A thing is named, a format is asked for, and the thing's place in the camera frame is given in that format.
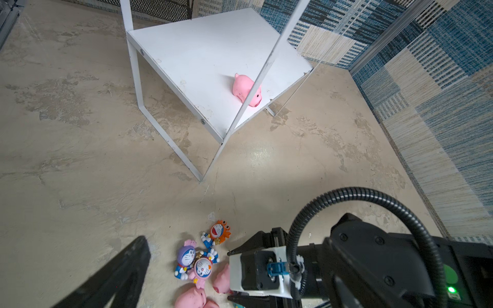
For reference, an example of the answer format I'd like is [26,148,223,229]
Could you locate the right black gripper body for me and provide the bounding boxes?
[226,226,309,308]

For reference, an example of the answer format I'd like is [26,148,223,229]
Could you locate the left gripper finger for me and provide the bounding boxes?
[54,236,151,307]

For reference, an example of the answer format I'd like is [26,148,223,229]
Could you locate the pink rubber pig toy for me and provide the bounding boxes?
[232,73,263,107]
[203,300,220,308]
[174,287,207,308]
[213,264,231,294]

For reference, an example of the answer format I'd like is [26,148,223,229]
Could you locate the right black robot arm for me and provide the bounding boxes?
[228,187,492,307]

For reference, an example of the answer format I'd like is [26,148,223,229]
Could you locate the white two-tier metal shelf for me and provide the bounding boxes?
[121,1,312,181]

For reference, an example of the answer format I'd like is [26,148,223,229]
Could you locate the orange crab Doraemon figure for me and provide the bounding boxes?
[201,220,231,249]

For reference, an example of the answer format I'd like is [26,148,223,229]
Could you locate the purple hooded Doraemon figure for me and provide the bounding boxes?
[174,239,196,280]

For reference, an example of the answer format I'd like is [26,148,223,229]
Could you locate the pink hooded Doraemon figure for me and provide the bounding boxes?
[188,248,219,289]

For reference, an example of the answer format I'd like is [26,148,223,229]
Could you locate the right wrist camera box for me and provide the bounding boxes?
[229,246,292,299]

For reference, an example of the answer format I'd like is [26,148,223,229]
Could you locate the black mesh wire shelf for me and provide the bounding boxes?
[68,0,193,23]

